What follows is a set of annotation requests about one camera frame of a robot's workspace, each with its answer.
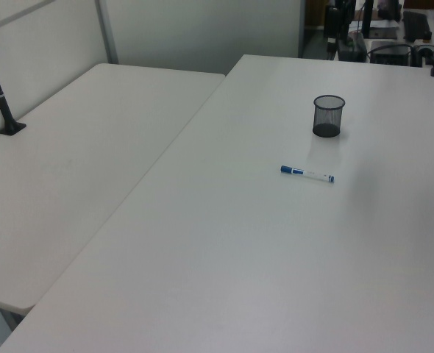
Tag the grey partition frame post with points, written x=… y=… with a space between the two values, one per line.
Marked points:
x=106 y=31

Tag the black monitor stand pole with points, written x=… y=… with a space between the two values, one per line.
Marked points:
x=367 y=18

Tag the black mesh pen cup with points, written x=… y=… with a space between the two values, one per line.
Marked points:
x=327 y=117

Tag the white paper sheet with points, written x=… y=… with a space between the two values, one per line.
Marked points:
x=383 y=24

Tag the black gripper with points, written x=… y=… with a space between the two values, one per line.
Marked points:
x=346 y=3

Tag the black electronics box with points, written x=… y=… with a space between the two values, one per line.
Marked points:
x=390 y=52

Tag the black keyboard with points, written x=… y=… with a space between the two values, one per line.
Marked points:
x=416 y=25

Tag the dark green box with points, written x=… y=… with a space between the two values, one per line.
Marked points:
x=354 y=47

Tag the black camera pole with base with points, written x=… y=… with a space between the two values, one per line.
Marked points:
x=0 y=99

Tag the blue and white marker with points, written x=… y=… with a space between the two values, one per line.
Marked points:
x=307 y=174

